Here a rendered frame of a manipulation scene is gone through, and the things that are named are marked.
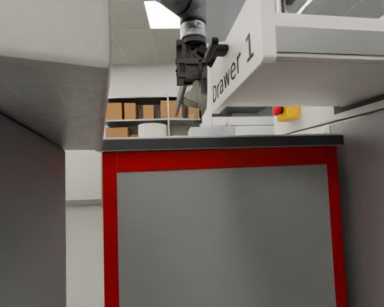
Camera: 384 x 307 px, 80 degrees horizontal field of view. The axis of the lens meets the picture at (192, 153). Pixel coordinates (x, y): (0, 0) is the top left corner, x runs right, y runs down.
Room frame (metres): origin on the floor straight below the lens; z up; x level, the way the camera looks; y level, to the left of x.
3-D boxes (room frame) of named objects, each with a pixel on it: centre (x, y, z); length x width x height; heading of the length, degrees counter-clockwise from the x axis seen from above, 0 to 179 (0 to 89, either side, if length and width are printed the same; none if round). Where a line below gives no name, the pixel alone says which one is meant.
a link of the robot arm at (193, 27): (0.63, -0.02, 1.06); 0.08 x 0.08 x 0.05
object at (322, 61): (0.44, -0.29, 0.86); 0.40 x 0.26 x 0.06; 98
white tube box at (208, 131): (0.66, -0.06, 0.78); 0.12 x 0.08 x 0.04; 96
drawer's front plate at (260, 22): (0.41, -0.08, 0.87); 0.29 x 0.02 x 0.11; 8
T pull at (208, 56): (0.41, -0.05, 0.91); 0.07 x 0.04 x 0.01; 8
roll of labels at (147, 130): (0.58, 0.10, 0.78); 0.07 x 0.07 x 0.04
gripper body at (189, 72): (0.63, -0.01, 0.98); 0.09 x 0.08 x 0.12; 96
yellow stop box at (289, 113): (0.78, -0.33, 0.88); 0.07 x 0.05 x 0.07; 8
